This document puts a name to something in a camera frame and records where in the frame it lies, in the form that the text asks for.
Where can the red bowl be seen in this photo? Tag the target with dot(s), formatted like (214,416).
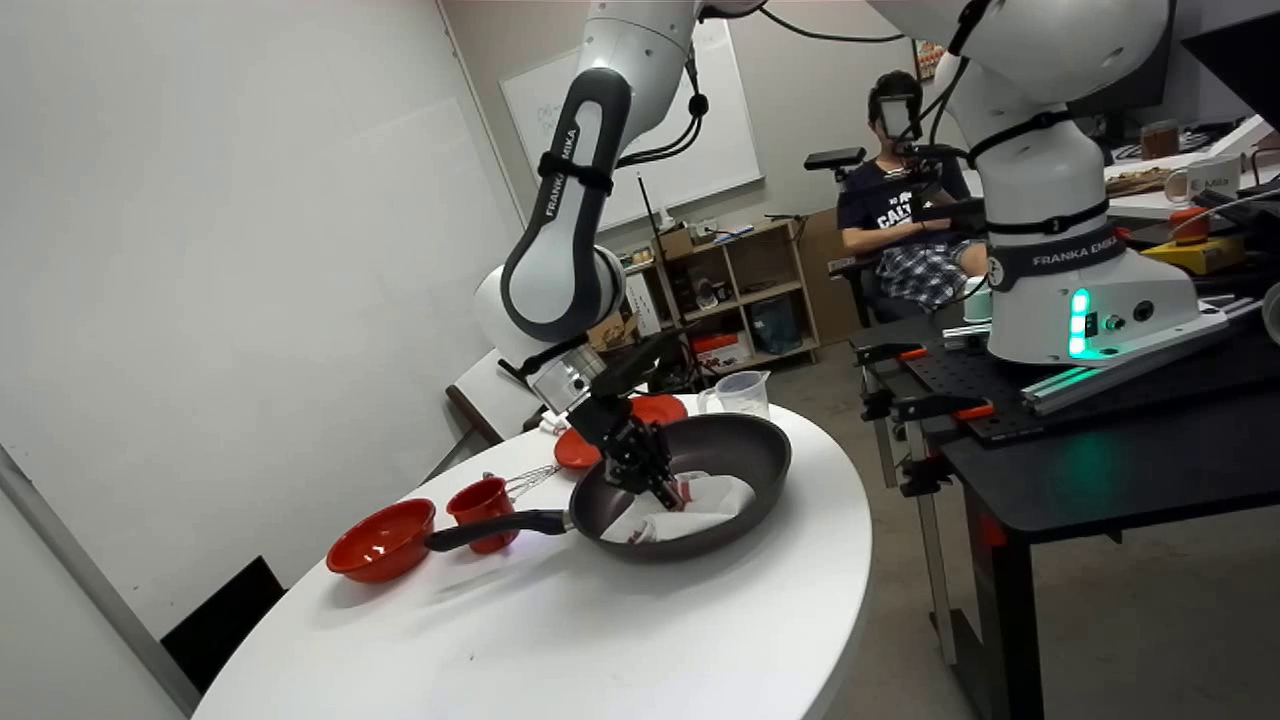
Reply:
(383,546)

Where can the red mug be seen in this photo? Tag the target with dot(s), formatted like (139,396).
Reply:
(481,506)

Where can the black frying pan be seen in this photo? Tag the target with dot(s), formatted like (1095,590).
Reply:
(742,462)

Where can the black wall box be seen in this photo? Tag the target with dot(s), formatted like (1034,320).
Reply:
(225,621)

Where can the black robot desk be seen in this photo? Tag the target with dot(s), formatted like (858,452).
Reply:
(1132,467)

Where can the white whiteboard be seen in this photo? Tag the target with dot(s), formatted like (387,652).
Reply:
(704,146)

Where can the red plate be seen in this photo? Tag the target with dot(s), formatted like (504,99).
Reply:
(578,452)

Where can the clear plastic measuring cup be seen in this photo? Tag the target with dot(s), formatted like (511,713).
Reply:
(744,392)

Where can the silver aluminium rail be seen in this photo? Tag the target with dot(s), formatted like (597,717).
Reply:
(1132,362)

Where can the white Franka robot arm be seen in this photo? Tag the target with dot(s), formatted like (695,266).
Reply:
(1064,160)

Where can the wooden shelf unit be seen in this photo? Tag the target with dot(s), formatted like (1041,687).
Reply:
(744,300)

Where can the seated person dark shirt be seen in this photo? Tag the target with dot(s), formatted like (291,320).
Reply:
(907,212)

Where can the black office chair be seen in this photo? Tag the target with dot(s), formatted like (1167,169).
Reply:
(833,160)

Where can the white flat panels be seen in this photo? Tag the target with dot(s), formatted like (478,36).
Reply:
(493,392)

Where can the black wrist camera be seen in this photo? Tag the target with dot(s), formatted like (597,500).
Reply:
(636,362)

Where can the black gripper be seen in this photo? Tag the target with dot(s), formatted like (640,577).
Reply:
(624,428)

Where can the black monitor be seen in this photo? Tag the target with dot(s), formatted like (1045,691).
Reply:
(1240,64)

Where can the yellow box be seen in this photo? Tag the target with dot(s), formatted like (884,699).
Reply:
(1192,254)

